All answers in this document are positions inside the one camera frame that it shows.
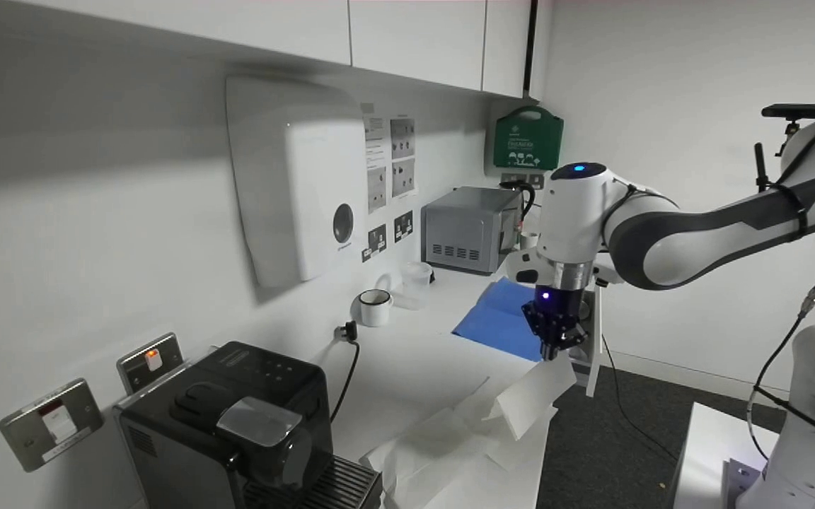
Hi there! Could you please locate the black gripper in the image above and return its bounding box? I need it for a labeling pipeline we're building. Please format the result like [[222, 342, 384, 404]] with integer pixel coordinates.
[[521, 287, 589, 364]]

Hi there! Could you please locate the white paper towel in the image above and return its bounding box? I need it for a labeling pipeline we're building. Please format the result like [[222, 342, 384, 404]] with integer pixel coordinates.
[[488, 353, 580, 443]]

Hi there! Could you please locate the blue cloth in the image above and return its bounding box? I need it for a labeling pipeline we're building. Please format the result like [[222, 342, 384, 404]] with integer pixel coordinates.
[[450, 278, 560, 364]]

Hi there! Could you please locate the grey metal appliance box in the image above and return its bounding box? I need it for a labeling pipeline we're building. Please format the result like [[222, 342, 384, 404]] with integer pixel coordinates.
[[418, 185, 526, 278]]

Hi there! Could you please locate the pile of white paper towels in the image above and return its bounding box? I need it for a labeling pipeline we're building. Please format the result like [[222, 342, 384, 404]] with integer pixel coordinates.
[[358, 378, 560, 509]]

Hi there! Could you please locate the white side table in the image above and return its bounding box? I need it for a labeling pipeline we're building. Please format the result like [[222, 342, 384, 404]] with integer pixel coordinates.
[[669, 401, 787, 509]]

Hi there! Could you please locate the small white enamel cup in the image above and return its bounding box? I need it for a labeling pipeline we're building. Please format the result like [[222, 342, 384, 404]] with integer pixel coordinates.
[[352, 287, 396, 330]]

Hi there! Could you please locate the green first aid box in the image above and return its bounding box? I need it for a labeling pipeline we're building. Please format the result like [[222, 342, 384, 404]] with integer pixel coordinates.
[[488, 101, 565, 176]]

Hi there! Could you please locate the purple plastic item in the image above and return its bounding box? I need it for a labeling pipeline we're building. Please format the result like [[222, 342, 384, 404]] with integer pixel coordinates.
[[719, 455, 771, 509]]

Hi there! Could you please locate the white paper towel dispenser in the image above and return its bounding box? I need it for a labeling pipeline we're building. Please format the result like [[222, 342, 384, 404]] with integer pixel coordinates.
[[222, 73, 369, 294]]

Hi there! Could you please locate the narrow white cabinet door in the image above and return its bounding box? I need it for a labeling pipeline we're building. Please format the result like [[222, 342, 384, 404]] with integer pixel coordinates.
[[480, 0, 535, 98]]

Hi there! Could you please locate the black coffee machine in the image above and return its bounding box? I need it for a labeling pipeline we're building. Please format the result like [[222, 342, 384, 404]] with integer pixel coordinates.
[[116, 340, 386, 509]]

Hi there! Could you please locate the medium white cabinet door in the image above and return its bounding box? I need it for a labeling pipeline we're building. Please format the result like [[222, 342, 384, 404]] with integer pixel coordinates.
[[348, 0, 487, 94]]

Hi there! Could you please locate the steel plate with orange light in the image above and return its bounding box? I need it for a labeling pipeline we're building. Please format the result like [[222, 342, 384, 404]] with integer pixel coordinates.
[[113, 330, 185, 397]]

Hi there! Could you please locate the wide white cabinet door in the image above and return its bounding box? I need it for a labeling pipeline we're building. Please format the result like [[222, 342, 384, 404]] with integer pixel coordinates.
[[9, 0, 352, 69]]

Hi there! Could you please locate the white upright post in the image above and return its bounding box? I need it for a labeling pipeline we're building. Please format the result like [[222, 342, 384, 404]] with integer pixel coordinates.
[[583, 279, 610, 401]]

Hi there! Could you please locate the black floor cable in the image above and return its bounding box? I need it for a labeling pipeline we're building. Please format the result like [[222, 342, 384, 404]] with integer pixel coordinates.
[[601, 333, 679, 462]]

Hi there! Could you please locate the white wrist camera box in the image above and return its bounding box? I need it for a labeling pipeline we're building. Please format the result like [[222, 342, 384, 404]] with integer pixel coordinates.
[[504, 247, 545, 287]]

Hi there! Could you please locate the black wall socket with cable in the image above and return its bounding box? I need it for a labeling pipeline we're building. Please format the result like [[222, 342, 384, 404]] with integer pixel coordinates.
[[498, 171, 545, 224]]

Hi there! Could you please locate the printed wall notice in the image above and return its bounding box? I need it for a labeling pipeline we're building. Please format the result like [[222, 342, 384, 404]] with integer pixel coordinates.
[[386, 158, 418, 199], [365, 166, 389, 216], [389, 209, 418, 243], [386, 115, 418, 162], [361, 115, 389, 171], [358, 224, 389, 267]]

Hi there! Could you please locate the black plug with cable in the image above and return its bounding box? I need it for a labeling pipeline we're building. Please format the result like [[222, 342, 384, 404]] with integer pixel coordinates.
[[324, 319, 365, 427]]

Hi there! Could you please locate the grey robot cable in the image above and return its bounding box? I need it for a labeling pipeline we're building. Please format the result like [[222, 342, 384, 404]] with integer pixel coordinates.
[[744, 216, 815, 465]]

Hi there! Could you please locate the black camera on stand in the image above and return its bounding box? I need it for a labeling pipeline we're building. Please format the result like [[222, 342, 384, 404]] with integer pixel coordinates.
[[760, 98, 815, 145]]

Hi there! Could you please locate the steel wall switch plate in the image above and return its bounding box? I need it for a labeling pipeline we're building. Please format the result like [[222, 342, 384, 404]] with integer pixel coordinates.
[[0, 376, 106, 476]]

